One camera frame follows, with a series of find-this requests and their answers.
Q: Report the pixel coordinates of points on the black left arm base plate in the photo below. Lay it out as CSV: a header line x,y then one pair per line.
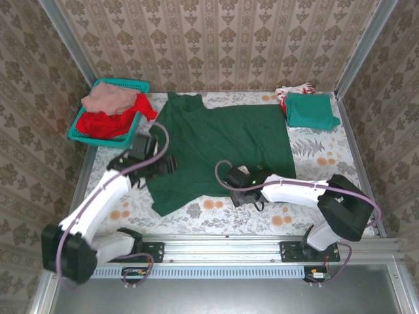
x,y
157,252

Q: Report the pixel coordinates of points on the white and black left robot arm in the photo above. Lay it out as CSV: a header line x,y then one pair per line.
x,y
98,202

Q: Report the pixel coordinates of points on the floral table cloth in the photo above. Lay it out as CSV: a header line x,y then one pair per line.
x,y
209,225

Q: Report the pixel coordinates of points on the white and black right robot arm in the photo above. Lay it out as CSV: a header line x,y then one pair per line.
x,y
294,193

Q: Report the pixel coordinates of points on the teal plastic basket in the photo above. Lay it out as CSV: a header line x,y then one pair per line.
x,y
98,141

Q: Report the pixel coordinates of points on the grey metal sheet panel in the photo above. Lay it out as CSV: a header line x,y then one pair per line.
x,y
229,297

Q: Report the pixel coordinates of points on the dark green t-shirt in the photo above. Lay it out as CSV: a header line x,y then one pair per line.
x,y
229,137

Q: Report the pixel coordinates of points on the red and white patterned t-shirt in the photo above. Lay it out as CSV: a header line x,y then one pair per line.
x,y
304,87

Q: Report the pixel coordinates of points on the long aluminium mounting rail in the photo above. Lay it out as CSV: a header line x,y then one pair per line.
x,y
222,248

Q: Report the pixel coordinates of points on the aluminium frame post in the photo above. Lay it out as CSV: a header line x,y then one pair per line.
x,y
364,49
74,49

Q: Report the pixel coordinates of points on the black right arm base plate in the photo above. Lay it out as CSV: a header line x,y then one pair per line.
x,y
288,252

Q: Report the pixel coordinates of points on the small connector circuit board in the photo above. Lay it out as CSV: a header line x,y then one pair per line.
x,y
134,274
317,274

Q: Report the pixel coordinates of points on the pink t-shirt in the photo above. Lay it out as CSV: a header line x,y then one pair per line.
x,y
108,99

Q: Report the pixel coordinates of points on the aluminium table side rail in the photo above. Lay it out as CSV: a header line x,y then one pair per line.
x,y
83,176
349,131

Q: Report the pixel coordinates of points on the folded teal green t-shirt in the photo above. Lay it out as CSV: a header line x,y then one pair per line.
x,y
309,111

